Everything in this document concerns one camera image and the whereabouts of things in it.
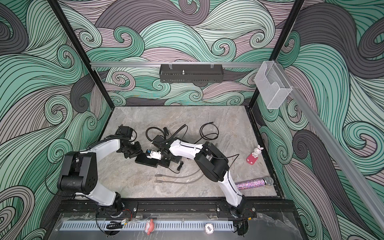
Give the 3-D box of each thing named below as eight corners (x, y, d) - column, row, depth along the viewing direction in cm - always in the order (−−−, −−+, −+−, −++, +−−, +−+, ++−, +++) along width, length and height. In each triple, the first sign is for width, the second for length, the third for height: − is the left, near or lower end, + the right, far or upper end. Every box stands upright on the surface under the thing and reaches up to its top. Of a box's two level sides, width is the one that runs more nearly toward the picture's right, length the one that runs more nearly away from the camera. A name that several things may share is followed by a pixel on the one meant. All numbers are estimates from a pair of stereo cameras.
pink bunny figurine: (244, 160, 93) (249, 154, 85) (252, 151, 97) (257, 143, 90) (251, 166, 90) (256, 159, 83) (259, 155, 95) (264, 148, 88)
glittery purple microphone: (236, 190, 81) (238, 188, 78) (234, 184, 83) (236, 181, 80) (271, 185, 83) (274, 183, 79) (268, 179, 85) (271, 176, 82)
